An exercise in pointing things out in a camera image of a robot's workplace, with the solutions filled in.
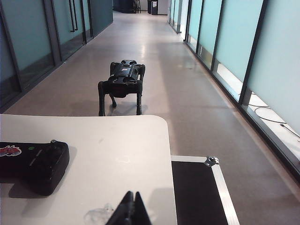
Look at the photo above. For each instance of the clear plastic film piece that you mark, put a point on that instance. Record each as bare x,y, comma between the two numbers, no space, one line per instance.
98,214

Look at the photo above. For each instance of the black aluminium-edged flight case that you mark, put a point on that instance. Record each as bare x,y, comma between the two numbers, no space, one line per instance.
194,192

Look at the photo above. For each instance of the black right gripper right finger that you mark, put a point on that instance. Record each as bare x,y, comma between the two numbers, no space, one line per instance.
141,214

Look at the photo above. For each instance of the black bar stool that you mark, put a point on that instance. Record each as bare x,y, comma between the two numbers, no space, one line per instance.
135,5
139,5

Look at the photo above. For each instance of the tall black cabinet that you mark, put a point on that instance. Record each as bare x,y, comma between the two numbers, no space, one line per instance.
149,6

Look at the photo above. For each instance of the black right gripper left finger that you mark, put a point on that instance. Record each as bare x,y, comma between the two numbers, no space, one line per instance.
123,212

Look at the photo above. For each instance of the black quadruped robot dog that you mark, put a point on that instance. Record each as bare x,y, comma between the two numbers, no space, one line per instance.
122,79

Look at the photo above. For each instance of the black remote control with sticker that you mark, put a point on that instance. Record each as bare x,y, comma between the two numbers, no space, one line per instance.
39,166

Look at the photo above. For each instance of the dark teal counter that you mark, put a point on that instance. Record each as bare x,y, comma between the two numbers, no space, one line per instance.
123,5

